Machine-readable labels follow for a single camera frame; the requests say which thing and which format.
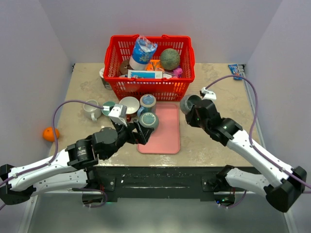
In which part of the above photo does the pink small box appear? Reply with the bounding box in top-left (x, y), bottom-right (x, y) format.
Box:
top-left (173, 67), bottom-right (183, 78)

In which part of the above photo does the blue white paper towel roll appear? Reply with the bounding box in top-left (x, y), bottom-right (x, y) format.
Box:
top-left (129, 35), bottom-right (158, 70)

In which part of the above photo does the grey blue mug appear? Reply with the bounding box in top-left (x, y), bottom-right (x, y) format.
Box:
top-left (180, 95), bottom-right (201, 115)

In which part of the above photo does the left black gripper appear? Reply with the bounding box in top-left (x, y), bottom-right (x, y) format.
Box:
top-left (104, 118), bottom-right (154, 160)

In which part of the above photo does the black labelled paper roll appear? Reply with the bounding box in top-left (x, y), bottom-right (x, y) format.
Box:
top-left (99, 67), bottom-right (113, 91)

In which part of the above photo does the white speckled mug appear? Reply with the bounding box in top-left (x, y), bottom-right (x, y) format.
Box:
top-left (83, 100), bottom-right (102, 122)

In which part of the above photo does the white blue flat box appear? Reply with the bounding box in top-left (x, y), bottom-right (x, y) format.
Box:
top-left (127, 70), bottom-right (163, 79)

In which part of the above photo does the pink plastic tray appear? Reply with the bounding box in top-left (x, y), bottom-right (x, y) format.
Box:
top-left (137, 103), bottom-right (180, 154)

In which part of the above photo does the teal green mug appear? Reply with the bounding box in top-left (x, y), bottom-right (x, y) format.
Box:
top-left (139, 112), bottom-right (159, 130)

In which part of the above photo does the light blue tall mug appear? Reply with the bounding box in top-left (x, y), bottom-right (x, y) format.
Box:
top-left (137, 94), bottom-right (156, 117)

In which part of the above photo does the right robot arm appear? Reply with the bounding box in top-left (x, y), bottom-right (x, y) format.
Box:
top-left (180, 95), bottom-right (307, 213)

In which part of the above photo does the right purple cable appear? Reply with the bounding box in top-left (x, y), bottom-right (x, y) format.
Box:
top-left (206, 75), bottom-right (311, 189)

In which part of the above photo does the orange package in basket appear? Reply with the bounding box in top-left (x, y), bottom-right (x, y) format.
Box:
top-left (145, 59), bottom-right (164, 71)

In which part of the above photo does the blue snack packet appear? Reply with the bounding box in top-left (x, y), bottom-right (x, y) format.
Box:
top-left (228, 64), bottom-right (245, 80)

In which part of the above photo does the red plastic shopping basket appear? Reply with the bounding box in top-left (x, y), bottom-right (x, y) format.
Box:
top-left (103, 34), bottom-right (195, 101)

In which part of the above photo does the dark red mug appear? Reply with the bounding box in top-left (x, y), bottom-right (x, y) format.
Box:
top-left (119, 97), bottom-right (140, 122)

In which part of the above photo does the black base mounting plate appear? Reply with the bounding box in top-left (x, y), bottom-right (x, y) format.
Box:
top-left (72, 166), bottom-right (246, 203)

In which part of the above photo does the green netted melon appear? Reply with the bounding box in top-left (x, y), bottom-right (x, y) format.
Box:
top-left (160, 48), bottom-right (180, 71)

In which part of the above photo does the purple cable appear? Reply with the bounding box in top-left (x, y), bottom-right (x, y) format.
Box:
top-left (0, 100), bottom-right (104, 211)
top-left (206, 75), bottom-right (311, 189)

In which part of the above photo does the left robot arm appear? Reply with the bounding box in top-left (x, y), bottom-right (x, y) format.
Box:
top-left (0, 120), bottom-right (158, 205)

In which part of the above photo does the small green mug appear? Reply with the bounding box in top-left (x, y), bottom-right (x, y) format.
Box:
top-left (101, 101), bottom-right (115, 116)

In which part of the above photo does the orange fruit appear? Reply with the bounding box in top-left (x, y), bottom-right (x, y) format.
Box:
top-left (42, 127), bottom-right (60, 142)

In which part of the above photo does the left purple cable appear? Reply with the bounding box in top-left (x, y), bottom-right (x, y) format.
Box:
top-left (0, 100), bottom-right (104, 211)

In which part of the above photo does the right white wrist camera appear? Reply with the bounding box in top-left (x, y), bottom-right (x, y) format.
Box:
top-left (200, 87), bottom-right (217, 101)

